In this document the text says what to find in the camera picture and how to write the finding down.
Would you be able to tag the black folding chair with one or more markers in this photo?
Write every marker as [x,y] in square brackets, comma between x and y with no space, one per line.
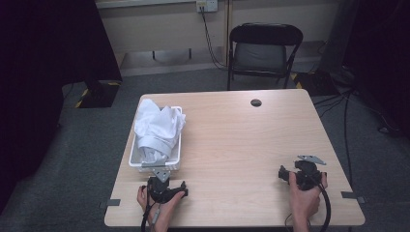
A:
[261,54]

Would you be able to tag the white plastic basket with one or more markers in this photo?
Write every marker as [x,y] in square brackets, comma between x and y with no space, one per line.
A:
[174,159]

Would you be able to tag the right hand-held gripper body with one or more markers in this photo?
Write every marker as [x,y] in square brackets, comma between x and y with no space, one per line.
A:
[306,175]

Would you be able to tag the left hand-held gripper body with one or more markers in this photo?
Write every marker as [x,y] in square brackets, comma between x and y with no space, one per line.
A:
[159,190]

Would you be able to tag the black curtain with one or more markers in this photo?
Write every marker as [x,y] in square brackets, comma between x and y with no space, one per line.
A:
[42,64]
[380,58]

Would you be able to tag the person's right hand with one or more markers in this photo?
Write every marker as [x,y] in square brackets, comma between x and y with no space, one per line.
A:
[303,203]

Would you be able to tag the person's left hand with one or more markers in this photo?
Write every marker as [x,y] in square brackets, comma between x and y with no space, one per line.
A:
[166,208]

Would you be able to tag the white wall socket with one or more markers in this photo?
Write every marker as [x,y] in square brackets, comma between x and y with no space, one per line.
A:
[207,5]

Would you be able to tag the white crumpled garment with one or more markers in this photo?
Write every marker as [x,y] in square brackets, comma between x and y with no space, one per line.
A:
[158,129]

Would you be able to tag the black yellow-striped floor base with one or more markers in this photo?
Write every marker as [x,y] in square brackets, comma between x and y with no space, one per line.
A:
[96,93]
[314,82]

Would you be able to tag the grey table edge bracket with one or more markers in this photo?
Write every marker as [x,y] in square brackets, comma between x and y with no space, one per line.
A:
[111,202]
[352,195]

